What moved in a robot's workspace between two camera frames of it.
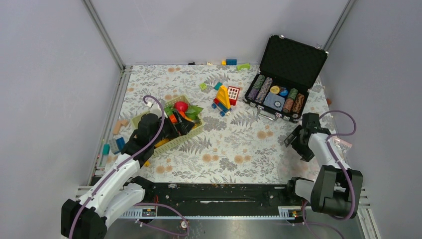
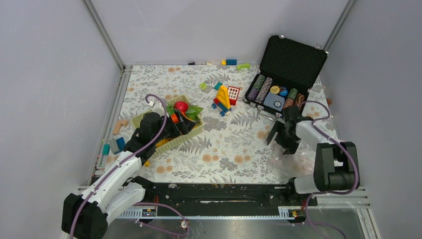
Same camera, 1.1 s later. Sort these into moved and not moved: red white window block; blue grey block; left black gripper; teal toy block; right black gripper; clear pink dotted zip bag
Moved: right black gripper; clear pink dotted zip bag
Not moved: teal toy block; red white window block; blue grey block; left black gripper
